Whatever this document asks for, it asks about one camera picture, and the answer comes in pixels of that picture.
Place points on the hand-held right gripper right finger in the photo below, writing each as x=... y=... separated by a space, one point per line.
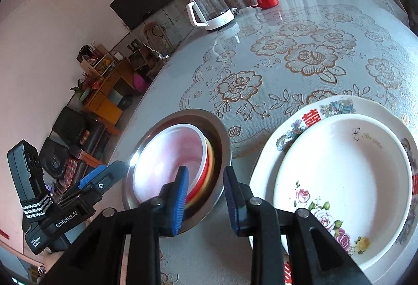
x=230 y=203

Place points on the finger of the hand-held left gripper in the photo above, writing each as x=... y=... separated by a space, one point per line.
x=111 y=174
x=91 y=175

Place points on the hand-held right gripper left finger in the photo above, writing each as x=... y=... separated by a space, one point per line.
x=181 y=203

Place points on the stainless steel bowl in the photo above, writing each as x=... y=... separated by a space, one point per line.
x=140 y=193

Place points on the yellow plastic bowl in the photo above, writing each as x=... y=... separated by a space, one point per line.
x=211 y=164

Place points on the red plastic bowl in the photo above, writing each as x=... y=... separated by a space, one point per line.
x=169 y=154

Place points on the scalloped plate with red characters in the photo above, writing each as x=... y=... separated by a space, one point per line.
x=271 y=157

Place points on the white rose print plate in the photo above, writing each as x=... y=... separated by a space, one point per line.
x=343 y=180

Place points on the plaid cloth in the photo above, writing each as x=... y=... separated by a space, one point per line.
x=74 y=172

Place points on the black sofa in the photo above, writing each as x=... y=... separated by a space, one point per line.
x=70 y=125

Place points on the wooden cabinet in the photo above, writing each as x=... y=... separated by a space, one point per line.
x=104 y=98

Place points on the pink plastic object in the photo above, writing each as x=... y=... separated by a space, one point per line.
x=138 y=81

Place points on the small wooden shelf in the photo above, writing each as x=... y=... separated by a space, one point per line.
x=96 y=61

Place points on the white power strip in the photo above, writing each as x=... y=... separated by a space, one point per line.
x=162 y=56

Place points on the wooden chair back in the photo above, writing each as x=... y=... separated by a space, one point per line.
x=156 y=35

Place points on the white glass electric kettle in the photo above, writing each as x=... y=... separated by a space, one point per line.
x=212 y=10

